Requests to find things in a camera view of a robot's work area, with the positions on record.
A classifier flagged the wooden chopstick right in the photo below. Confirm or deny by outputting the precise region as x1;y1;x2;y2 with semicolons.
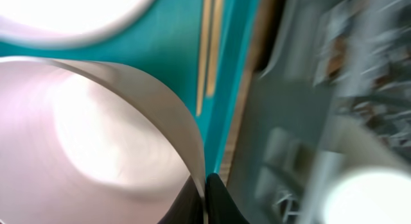
205;0;224;97

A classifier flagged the pink bowl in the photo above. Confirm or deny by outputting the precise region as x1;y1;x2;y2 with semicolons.
1;56;209;223

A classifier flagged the grey dishwasher rack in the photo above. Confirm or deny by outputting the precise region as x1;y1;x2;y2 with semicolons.
228;0;410;223

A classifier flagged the white round plate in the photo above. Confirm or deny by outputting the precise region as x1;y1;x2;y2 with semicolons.
1;0;155;49

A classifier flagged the teal serving tray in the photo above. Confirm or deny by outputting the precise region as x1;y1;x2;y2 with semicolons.
1;0;259;173

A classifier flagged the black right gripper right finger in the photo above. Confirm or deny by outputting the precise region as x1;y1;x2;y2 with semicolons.
205;173;249;224

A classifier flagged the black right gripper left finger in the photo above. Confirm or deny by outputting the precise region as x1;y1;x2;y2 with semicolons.
158;177;204;224

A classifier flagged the beige cup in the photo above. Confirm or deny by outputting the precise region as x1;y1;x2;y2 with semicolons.
317;117;410;224

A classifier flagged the wooden chopstick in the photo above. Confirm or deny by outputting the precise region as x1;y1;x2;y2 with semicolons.
196;0;212;117
205;0;224;97

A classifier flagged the wooden chopstick left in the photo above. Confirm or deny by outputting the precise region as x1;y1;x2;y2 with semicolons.
196;0;212;117

